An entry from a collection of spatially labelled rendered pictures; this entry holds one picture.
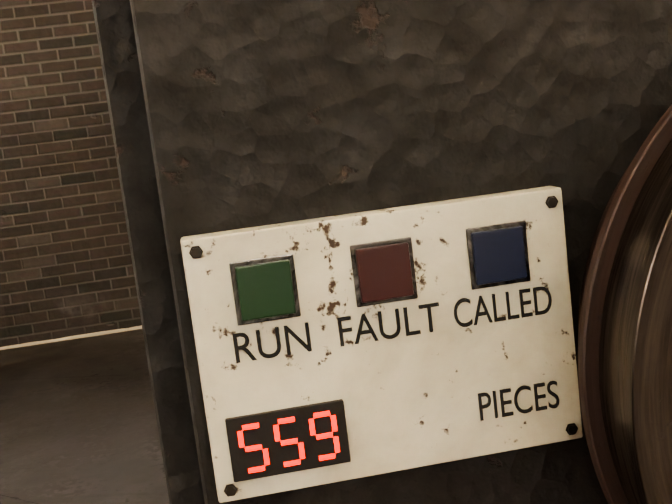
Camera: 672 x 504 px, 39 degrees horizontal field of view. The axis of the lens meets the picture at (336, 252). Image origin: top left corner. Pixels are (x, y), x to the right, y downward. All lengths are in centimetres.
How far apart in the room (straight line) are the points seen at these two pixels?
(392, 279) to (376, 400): 8
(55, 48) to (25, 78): 28
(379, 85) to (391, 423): 23
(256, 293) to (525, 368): 20
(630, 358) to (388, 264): 17
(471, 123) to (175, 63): 20
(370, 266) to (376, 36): 15
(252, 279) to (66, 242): 606
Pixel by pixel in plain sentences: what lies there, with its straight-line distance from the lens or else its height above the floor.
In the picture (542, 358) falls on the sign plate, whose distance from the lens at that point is 68.
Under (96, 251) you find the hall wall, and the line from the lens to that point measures 665.
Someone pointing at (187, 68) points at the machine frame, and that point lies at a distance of 63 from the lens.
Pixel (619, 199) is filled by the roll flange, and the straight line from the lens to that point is 61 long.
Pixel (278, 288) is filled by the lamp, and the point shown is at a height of 120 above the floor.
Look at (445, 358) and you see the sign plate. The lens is 65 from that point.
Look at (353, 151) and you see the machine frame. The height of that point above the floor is 128.
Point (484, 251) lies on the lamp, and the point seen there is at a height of 120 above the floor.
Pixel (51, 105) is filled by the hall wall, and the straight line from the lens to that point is 663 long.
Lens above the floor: 131
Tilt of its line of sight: 8 degrees down
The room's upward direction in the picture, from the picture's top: 7 degrees counter-clockwise
